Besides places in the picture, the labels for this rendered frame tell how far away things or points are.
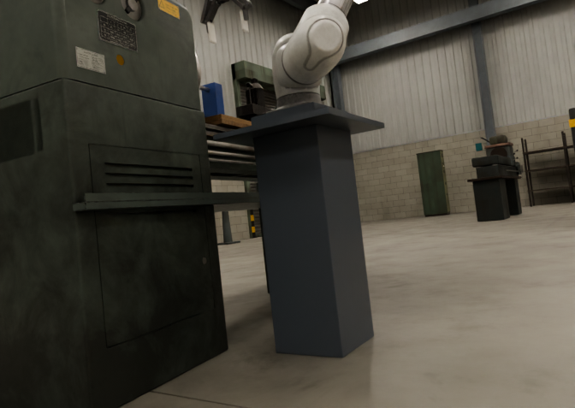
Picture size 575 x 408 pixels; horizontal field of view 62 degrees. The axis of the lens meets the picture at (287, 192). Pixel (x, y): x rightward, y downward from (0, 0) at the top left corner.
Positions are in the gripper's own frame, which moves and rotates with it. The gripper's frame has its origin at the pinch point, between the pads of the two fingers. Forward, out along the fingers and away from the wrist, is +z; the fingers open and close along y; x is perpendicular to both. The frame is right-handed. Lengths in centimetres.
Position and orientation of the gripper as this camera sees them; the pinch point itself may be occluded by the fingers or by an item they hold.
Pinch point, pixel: (228, 34)
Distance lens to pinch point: 171.1
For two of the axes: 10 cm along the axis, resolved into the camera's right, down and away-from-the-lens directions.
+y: -8.6, 1.2, 5.0
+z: 1.4, 9.9, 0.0
